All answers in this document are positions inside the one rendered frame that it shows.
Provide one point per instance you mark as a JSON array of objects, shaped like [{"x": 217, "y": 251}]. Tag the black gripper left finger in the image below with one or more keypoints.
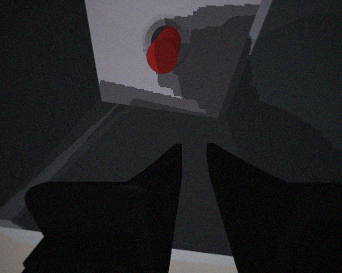
[{"x": 145, "y": 206}]

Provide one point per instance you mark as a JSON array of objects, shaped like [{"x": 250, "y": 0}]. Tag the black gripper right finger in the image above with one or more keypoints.
[{"x": 264, "y": 215}]

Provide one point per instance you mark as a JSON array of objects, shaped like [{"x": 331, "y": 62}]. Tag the red peg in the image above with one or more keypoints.
[{"x": 163, "y": 53}]

